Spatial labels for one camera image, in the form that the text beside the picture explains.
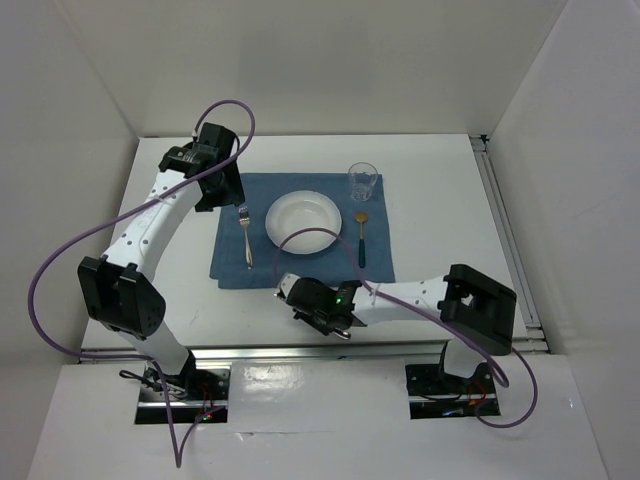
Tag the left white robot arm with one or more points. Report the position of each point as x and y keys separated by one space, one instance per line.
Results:
x=118 y=286

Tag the silver table knife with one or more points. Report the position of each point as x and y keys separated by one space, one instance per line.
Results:
x=345 y=335

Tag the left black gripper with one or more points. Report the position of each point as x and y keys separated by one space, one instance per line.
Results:
x=233 y=192

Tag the clear plastic cup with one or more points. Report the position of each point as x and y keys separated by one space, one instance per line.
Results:
x=362 y=177

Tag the gold spoon teal handle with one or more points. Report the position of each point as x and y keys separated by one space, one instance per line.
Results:
x=361 y=218

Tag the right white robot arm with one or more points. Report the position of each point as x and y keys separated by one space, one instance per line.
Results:
x=478 y=311

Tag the silver fork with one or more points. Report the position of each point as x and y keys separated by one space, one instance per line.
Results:
x=245 y=221

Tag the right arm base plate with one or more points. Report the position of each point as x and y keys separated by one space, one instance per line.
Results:
x=434 y=395

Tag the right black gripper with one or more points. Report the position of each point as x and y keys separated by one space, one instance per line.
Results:
x=325 y=328

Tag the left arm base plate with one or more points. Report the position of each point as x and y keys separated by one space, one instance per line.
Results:
x=207 y=399

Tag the blue cloth napkin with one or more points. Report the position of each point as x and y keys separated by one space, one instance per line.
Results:
x=331 y=265

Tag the aluminium front rail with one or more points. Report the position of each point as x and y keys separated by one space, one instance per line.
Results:
x=345 y=350

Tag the clear glass bowl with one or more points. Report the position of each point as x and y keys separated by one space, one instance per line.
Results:
x=302 y=210

